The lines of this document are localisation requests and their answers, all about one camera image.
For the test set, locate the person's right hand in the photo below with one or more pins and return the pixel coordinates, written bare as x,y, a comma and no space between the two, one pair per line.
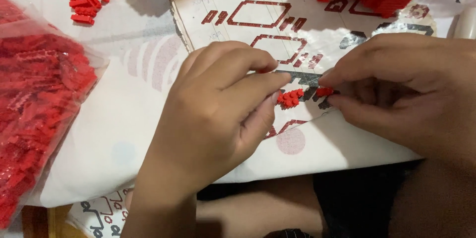
427,82

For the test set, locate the person's left hand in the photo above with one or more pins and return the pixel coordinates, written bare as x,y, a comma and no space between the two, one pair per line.
200,119

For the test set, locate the red brick cluster piece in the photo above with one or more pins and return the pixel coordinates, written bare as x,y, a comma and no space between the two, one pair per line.
290,98

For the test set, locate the tiny red brick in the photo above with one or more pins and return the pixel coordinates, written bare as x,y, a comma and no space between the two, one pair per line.
324,91

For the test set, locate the white cylinder container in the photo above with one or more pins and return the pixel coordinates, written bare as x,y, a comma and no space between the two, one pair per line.
465,22

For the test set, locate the white table cover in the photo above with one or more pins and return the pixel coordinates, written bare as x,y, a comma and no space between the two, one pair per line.
119,119

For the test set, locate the person's leg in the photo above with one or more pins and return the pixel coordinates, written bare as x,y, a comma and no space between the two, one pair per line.
260,204

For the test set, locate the printed instruction sheet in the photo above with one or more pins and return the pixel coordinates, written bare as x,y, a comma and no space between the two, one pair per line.
100,215
260,18

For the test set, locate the person's black shorts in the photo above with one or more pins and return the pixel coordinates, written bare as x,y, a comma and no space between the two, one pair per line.
357,201

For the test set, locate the clear bag of red bricks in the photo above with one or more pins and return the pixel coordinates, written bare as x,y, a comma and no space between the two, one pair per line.
41,100

